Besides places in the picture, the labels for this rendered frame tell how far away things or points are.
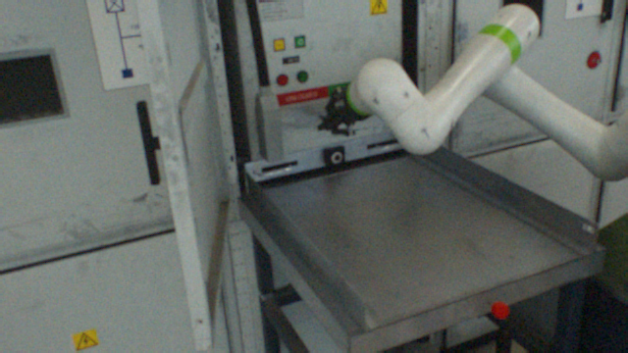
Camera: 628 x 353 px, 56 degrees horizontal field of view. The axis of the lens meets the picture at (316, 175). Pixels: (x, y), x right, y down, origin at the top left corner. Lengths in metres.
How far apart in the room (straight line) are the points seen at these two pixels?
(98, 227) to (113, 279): 0.16
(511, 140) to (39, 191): 1.44
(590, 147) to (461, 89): 0.47
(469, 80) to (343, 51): 0.45
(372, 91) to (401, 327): 0.47
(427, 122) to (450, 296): 0.36
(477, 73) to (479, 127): 0.57
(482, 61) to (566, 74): 0.76
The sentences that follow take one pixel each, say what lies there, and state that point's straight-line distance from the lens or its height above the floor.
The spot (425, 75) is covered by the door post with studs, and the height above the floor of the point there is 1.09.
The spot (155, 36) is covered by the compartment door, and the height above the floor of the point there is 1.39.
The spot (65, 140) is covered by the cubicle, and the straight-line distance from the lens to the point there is 1.49.
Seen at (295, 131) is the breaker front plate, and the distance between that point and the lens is 1.68.
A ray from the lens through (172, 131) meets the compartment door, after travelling 0.92.
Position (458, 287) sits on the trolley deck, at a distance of 1.22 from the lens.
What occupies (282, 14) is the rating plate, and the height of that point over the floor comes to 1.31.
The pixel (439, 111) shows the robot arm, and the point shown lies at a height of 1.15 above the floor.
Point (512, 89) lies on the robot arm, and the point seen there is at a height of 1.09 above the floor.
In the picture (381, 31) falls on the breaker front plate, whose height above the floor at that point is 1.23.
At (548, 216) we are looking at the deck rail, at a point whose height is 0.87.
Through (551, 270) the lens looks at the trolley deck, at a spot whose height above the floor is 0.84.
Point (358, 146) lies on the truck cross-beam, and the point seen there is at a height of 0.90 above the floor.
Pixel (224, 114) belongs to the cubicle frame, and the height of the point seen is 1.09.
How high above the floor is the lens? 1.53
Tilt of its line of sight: 23 degrees down
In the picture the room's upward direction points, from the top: 4 degrees counter-clockwise
